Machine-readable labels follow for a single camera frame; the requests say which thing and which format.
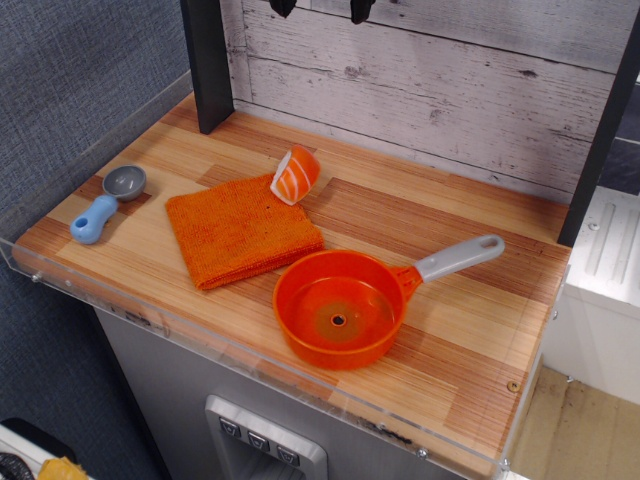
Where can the black left shelf post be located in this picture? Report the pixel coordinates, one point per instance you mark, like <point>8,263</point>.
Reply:
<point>206,46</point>

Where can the yellow object bottom left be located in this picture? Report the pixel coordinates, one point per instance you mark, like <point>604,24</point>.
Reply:
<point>61,469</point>

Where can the toy salmon sushi piece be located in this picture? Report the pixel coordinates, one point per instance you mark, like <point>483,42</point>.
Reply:
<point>296,175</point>

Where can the orange cloth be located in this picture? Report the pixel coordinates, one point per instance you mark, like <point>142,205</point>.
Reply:
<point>237,230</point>

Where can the black shelf post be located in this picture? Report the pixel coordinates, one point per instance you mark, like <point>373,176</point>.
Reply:
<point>206,46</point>
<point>610,121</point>

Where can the silver dispenser button panel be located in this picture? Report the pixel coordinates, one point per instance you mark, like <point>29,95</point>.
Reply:
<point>252,447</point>

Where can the white ribbed appliance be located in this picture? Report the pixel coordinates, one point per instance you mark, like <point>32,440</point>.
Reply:
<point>593,336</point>

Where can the black right shelf post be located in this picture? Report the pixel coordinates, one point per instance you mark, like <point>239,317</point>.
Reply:
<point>610,121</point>

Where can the blue grey toy scoop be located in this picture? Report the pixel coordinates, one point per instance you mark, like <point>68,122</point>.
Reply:
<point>122,184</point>

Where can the orange toy pan grey handle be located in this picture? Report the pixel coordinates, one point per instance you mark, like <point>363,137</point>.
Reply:
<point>342,310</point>

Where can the clear acrylic table guard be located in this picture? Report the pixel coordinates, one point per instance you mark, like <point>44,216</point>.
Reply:
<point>407,170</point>

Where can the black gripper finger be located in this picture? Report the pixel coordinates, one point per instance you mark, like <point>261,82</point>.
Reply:
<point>282,7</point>
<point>360,10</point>

